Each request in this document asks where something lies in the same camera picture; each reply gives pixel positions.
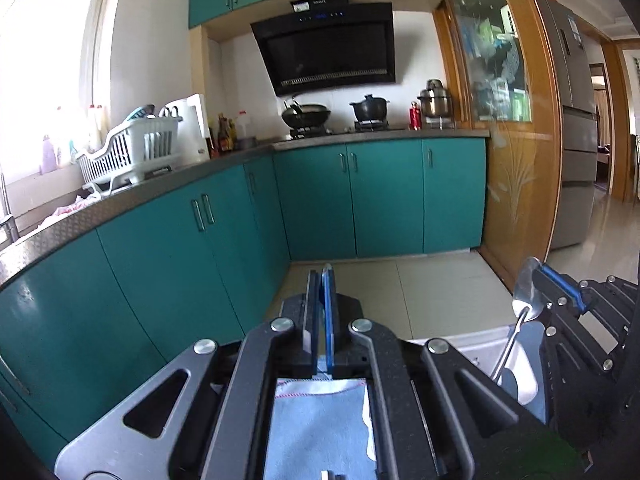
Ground purple bottle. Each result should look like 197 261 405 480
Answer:
42 135 59 174

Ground grey kitchen countertop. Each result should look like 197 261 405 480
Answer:
0 128 491 291

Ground teal lower cabinets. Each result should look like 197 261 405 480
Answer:
0 137 488 466

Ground stainless steel steamer pot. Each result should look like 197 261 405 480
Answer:
417 79 455 120

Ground black gas stove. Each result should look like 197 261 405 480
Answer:
289 121 407 140

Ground silver refrigerator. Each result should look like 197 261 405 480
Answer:
534 0 602 252

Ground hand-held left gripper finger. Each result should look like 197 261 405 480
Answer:
324 264 586 480
55 269 324 480

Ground black range hood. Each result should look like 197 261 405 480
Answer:
250 0 398 97

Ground metal faucet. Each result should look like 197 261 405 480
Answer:
0 170 21 247

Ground wooden sliding glass door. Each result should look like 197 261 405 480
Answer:
432 0 565 288

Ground pink cloth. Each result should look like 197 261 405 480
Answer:
47 195 102 222

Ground white dish rack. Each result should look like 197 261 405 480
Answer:
75 115 185 196

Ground black wok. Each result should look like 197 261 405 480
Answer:
281 99 332 131

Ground black clay pot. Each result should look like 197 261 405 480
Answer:
349 93 391 123

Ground white bottle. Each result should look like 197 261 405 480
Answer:
87 105 109 154

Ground blue striped tablecloth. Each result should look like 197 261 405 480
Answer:
265 377 377 480

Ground white cutting board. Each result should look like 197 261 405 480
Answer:
164 94 212 166

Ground wooden door frame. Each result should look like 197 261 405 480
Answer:
599 35 635 206

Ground metal spoon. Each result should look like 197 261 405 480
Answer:
492 256 547 381

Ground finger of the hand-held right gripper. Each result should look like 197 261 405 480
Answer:
535 263 640 314
541 305 622 377

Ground white plastic utensil basket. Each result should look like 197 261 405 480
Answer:
407 322 543 408

